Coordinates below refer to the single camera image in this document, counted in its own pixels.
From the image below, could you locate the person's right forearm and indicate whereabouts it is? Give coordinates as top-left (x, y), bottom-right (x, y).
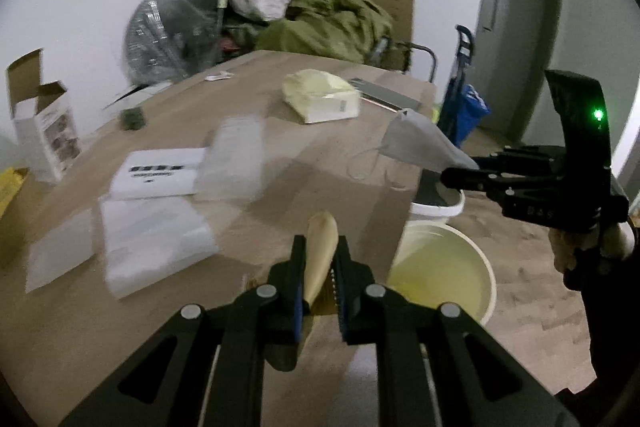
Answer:
top-left (562, 227), bottom-right (640, 410)

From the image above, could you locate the open white carton box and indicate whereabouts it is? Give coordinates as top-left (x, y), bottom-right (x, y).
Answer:
top-left (5, 48), bottom-right (83, 184)

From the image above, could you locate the white paper with black print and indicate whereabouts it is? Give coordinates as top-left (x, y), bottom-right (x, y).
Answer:
top-left (109, 147), bottom-right (208, 201)

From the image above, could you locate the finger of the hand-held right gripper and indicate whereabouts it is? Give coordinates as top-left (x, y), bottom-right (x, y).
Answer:
top-left (439, 166), bottom-right (567, 204)
top-left (472, 145), bottom-right (571, 180)

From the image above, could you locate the brown cardboard sheet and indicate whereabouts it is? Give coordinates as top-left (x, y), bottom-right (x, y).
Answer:
top-left (350, 0), bottom-right (416, 51)

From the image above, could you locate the olive green cloth pile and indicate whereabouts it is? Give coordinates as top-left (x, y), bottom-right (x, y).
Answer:
top-left (220, 0), bottom-right (396, 68)

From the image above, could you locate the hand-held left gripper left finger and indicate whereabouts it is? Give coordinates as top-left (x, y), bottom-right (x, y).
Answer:
top-left (57, 234), bottom-right (308, 427)

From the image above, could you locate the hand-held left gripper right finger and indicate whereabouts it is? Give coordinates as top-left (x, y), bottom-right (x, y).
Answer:
top-left (334, 234), bottom-right (581, 427)

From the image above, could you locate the plastic-wrapped electric fan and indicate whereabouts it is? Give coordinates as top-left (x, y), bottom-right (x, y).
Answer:
top-left (122, 0), bottom-right (227, 84)

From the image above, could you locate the grey face mask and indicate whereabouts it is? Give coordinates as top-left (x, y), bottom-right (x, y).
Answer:
top-left (347, 108), bottom-right (481, 192)

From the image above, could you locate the cream bucket with water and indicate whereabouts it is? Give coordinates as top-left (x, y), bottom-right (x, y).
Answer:
top-left (385, 222), bottom-right (497, 329)

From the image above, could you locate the black trolley frame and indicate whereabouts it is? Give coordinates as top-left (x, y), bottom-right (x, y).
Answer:
top-left (440, 24), bottom-right (476, 144)

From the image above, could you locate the metal chair frame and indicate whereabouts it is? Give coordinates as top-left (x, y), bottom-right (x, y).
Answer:
top-left (372, 36), bottom-right (440, 84)

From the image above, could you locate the clear plastic sheet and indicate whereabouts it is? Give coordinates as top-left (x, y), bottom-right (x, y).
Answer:
top-left (25, 207), bottom-right (108, 294)

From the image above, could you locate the small dark green object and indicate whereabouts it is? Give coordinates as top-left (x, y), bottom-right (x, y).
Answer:
top-left (119, 107), bottom-right (147, 132)

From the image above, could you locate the small white bucket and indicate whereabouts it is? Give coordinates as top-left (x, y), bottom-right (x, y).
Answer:
top-left (409, 189), bottom-right (467, 229)

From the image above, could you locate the grey door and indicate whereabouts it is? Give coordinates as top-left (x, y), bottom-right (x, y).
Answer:
top-left (472, 0), bottom-right (564, 146)

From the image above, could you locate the blue trolley bag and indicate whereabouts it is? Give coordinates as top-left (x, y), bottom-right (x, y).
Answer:
top-left (451, 84), bottom-right (491, 148)

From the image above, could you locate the pale yellow tissue pack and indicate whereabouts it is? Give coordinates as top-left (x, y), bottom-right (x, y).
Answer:
top-left (281, 69), bottom-right (362, 124)

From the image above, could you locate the beige wrapper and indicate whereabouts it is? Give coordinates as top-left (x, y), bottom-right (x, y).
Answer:
top-left (304, 210), bottom-right (340, 309)

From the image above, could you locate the yellow packet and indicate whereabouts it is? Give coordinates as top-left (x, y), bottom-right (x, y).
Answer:
top-left (0, 167), bottom-right (32, 269)

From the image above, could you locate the person's right hand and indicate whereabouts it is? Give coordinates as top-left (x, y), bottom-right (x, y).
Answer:
top-left (549, 221), bottom-right (637, 280)

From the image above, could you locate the clear plastic bag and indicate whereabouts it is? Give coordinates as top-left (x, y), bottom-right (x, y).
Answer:
top-left (194, 116), bottom-right (266, 204)

